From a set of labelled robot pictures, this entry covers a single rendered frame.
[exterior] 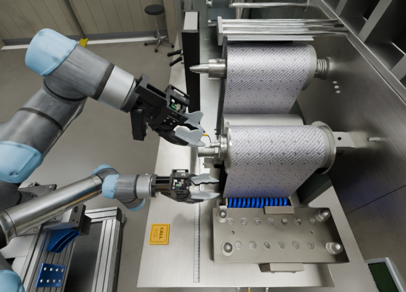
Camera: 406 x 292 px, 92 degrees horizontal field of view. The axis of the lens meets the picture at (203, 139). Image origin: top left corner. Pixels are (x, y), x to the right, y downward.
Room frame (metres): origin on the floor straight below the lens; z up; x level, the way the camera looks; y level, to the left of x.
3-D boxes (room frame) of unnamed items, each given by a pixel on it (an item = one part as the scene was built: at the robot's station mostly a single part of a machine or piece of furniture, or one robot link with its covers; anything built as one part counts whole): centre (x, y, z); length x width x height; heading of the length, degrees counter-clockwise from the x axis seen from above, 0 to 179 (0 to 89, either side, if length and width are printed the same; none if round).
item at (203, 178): (0.28, -0.01, 1.12); 0.09 x 0.03 x 0.06; 99
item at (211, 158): (0.34, -0.03, 1.05); 0.06 x 0.05 x 0.31; 90
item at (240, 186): (0.25, -0.19, 1.11); 0.23 x 0.01 x 0.18; 90
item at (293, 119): (0.43, -0.20, 1.17); 0.26 x 0.12 x 0.12; 90
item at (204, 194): (0.23, -0.01, 1.12); 0.09 x 0.03 x 0.06; 81
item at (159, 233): (0.15, 0.16, 0.91); 0.07 x 0.07 x 0.02; 0
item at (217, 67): (0.56, -0.05, 1.33); 0.06 x 0.06 x 0.06; 0
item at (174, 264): (1.25, -0.11, 0.88); 2.52 x 0.66 x 0.04; 0
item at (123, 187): (0.25, 0.26, 1.11); 0.11 x 0.08 x 0.09; 90
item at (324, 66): (0.56, -0.36, 1.33); 0.07 x 0.07 x 0.07; 0
